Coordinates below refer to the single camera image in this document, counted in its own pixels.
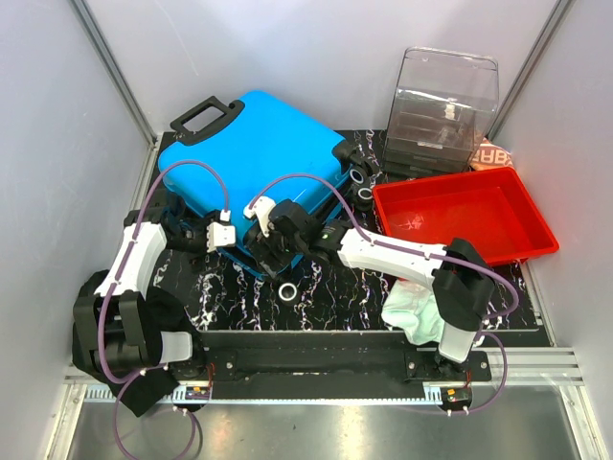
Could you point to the black marble pattern mat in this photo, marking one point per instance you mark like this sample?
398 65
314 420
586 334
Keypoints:
219 295

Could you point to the red plastic tray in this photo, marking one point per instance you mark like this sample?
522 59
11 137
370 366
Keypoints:
492 209

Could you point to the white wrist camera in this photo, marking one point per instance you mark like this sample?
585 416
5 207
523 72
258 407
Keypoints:
261 210
220 235

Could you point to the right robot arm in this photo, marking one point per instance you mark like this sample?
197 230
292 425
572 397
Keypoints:
455 273

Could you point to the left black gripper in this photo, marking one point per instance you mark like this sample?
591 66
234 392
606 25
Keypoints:
203 223

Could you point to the blue hard-shell suitcase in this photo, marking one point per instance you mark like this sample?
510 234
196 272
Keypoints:
228 155

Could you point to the white mint cloth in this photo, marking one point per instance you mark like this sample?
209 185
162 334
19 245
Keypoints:
413 309

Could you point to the orange white printed bag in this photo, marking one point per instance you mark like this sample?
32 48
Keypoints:
489 157

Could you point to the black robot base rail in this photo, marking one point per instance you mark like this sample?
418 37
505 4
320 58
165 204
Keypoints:
331 367

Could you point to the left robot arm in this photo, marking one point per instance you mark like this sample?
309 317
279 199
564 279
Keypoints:
144 240

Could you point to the black cloth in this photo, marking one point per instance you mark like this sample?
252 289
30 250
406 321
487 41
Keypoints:
141 330

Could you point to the clear plastic drawer organizer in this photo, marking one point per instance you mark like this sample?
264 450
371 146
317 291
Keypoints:
443 105

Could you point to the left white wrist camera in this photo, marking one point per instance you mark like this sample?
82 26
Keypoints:
220 235

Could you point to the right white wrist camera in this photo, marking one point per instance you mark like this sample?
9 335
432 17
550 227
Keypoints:
261 210

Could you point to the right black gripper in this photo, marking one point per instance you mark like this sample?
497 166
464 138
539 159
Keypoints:
261 247

